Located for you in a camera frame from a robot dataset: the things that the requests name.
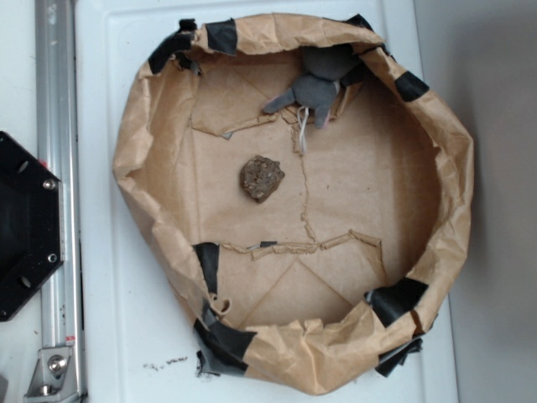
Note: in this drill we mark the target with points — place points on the brown rock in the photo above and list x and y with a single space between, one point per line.
260 177

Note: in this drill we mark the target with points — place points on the aluminum extrusion rail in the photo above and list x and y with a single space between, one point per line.
61 295

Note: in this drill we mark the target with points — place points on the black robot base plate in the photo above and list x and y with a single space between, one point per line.
31 248

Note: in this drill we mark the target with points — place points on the brown paper bag bin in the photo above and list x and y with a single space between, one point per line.
345 266

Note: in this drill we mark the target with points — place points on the gray plush mouse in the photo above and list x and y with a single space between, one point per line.
318 86

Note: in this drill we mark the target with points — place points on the white plastic tray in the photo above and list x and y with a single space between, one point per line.
140 346

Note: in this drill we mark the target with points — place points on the metal corner bracket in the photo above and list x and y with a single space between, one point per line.
54 377

